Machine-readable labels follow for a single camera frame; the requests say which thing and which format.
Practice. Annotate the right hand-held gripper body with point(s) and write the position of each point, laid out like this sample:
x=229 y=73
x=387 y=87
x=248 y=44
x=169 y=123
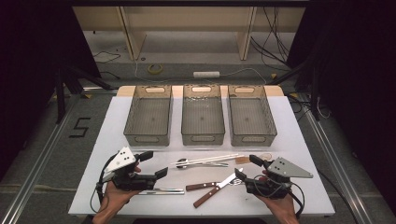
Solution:
x=285 y=169

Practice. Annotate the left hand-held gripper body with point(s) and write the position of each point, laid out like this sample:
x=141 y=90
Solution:
x=120 y=161

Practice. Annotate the small wooden spoon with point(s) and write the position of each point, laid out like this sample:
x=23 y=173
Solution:
x=243 y=160

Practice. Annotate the grey translucent plastic bin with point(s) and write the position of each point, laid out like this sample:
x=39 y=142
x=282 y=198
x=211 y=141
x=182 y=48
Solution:
x=202 y=119
x=249 y=119
x=149 y=119

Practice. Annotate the person's left hand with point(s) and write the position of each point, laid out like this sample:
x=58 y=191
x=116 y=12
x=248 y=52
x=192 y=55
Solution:
x=116 y=197

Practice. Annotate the person's right hand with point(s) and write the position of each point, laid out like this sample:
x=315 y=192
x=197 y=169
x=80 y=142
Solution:
x=280 y=205

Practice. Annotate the white table sheet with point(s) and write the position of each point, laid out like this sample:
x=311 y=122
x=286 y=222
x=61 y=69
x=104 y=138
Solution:
x=202 y=205

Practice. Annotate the black metal stand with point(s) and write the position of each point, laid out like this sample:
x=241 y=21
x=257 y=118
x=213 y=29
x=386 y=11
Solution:
x=60 y=93
x=314 y=93

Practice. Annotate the yellow tape roll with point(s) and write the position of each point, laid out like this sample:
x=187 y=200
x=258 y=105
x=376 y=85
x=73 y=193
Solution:
x=149 y=69

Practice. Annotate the white power strip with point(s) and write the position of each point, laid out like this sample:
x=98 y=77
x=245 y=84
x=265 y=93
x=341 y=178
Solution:
x=206 y=74

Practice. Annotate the black curtain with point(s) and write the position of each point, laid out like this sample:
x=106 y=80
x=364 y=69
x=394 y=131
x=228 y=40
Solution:
x=31 y=62
x=358 y=77

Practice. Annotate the wooden shelf unit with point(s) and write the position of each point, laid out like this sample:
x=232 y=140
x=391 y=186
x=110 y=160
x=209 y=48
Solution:
x=186 y=18

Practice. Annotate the metal floor rail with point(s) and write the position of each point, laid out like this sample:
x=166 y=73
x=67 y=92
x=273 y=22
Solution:
x=40 y=161
x=330 y=155

